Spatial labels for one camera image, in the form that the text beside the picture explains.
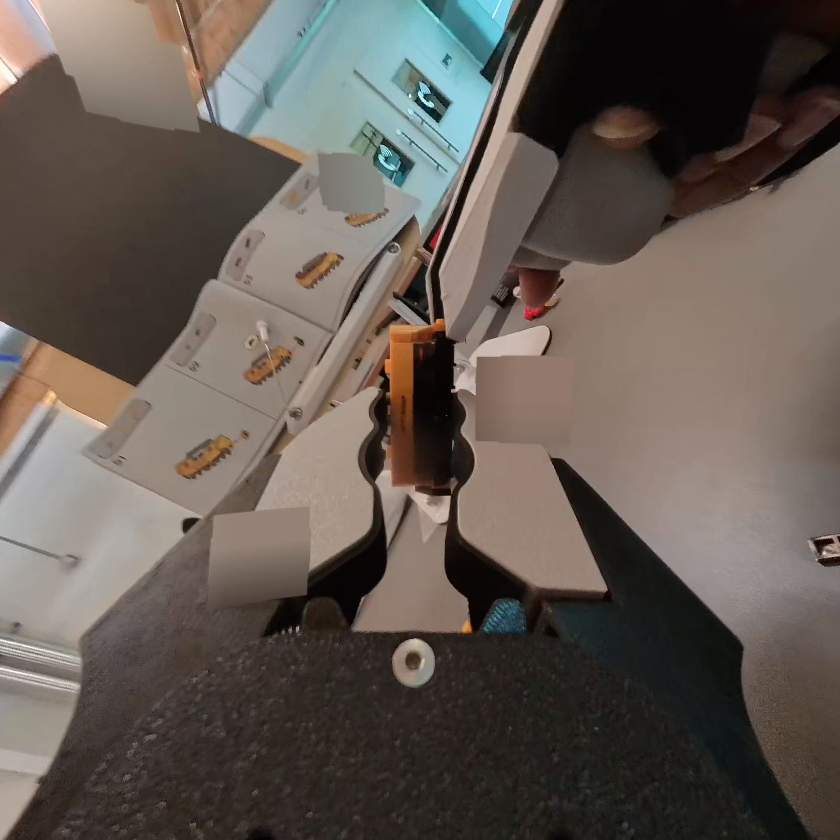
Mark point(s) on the red lego minifigure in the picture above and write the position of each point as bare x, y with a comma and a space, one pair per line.
535, 310

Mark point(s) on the lego instruction booklet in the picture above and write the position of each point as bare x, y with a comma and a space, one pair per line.
216, 394

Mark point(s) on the door window with logo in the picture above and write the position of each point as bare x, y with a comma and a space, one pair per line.
420, 92
384, 154

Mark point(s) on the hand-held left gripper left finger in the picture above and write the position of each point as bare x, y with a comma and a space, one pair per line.
328, 472

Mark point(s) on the black backing board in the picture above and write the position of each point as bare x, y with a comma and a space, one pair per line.
131, 229

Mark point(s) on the orange black lego car assembly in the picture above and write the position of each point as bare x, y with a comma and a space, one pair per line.
403, 394

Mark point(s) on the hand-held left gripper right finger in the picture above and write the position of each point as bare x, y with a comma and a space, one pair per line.
518, 525

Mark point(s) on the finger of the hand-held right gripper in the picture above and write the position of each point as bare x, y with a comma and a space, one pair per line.
515, 65
499, 216

